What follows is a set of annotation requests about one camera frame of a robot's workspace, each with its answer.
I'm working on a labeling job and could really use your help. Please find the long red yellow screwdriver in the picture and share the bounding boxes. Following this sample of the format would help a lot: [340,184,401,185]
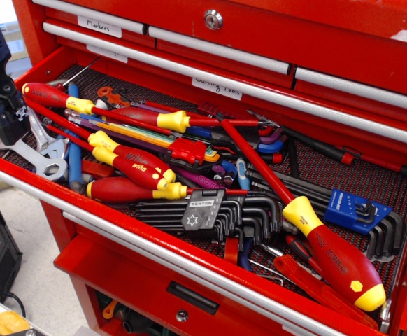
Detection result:
[22,83,171,136]

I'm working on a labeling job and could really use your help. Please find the silver adjustable wrench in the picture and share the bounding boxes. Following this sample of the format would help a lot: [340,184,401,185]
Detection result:
[27,107,66,159]

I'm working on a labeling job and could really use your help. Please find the silver open end wrench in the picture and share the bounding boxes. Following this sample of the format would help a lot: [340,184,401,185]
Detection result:
[0,139,68,181]

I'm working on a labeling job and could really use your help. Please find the red yellow Wiha screwdriver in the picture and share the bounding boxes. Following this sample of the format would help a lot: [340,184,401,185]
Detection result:
[26,100,176,183]

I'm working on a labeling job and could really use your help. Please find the white drawer label markers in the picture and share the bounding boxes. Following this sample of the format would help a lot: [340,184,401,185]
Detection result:
[77,15,122,38]

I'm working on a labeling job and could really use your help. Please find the red yellow screwdriver lower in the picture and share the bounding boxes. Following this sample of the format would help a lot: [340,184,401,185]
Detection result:
[85,177,248,203]

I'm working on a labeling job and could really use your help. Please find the small red yellow screwdriver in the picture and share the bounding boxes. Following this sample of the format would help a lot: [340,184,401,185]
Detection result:
[47,125,169,190]

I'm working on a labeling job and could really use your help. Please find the red yellow screwdriver upper middle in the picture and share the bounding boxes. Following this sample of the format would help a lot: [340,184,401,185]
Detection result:
[108,107,270,133]

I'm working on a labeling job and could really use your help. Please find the rainbow coloured hex key set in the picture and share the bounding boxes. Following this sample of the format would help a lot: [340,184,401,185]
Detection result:
[64,108,221,165]

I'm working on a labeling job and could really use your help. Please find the white drawer label cutting tools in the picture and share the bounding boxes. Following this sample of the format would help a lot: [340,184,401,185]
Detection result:
[192,78,243,101]

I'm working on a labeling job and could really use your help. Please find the red tool chest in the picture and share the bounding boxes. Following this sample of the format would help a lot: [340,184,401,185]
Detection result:
[0,1,407,335]

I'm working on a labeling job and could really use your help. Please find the silver chest lock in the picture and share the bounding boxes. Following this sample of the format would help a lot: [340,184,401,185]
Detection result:
[204,9,223,30]

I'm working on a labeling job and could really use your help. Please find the open red drawer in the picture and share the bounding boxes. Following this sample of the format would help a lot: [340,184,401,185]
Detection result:
[0,45,407,336]

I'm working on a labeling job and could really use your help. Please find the black Tekton torx key set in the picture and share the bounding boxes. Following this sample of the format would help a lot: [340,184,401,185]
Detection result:
[134,190,283,249]

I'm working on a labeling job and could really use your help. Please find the red plastic holder bottom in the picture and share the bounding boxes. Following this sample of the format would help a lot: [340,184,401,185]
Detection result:
[273,255,378,330]

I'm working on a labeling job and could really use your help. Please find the black red long tool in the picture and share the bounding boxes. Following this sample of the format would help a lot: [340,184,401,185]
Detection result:
[281,126,407,176]

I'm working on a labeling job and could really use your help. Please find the blue holder hex key set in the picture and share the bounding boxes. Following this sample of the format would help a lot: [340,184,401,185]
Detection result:
[245,167,406,256]

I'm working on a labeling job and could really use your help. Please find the large red yellow screwdriver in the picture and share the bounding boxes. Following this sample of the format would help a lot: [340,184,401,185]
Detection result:
[217,116,386,312]

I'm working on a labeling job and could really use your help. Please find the clear handled small screwdriver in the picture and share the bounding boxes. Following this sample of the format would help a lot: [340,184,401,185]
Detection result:
[48,57,100,92]

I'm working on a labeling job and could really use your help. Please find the blue handled tool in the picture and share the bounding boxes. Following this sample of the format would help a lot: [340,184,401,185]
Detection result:
[67,82,83,193]

